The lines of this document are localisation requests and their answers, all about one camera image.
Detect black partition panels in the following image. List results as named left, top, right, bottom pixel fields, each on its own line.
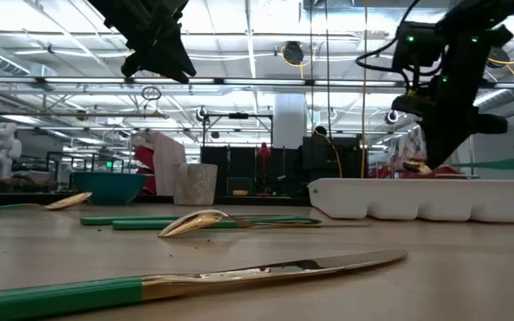
left=200, top=136, right=368, bottom=198

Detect black pipe rack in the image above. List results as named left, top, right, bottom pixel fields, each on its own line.
left=201, top=111, right=275, bottom=148

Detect wire rack with red bins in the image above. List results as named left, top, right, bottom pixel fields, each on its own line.
left=368, top=122, right=481, bottom=180

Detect teal bowl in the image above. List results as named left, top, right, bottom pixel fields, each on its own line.
left=71, top=171, right=147, bottom=206

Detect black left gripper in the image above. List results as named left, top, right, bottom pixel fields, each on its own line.
left=87, top=0, right=198, bottom=85

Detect black hanging cable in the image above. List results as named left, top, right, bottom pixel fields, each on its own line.
left=308, top=0, right=314, bottom=135
left=325, top=0, right=332, bottom=139

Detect red lamp on stand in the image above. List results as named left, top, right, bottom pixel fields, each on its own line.
left=255, top=141, right=272, bottom=196

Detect linked strip light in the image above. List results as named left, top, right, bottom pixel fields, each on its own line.
left=0, top=75, right=514, bottom=90

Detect white robot figure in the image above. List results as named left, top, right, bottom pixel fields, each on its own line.
left=0, top=121, right=24, bottom=180

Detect grey patterned mug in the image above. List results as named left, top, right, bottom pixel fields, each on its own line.
left=172, top=162, right=219, bottom=207

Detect gold knife green handle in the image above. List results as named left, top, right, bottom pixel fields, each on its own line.
left=112, top=218, right=372, bottom=232
left=79, top=213, right=280, bottom=226
left=0, top=248, right=409, bottom=321

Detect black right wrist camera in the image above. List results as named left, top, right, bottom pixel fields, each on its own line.
left=390, top=93, right=428, bottom=117

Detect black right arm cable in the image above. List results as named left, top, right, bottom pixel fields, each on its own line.
left=354, top=0, right=419, bottom=89

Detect red cart with white cover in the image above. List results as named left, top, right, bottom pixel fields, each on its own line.
left=130, top=128, right=187, bottom=197

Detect white cutlery organizer tray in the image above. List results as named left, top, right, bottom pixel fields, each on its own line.
left=306, top=177, right=514, bottom=225

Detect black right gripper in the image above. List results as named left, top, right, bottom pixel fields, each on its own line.
left=415, top=73, right=508, bottom=170

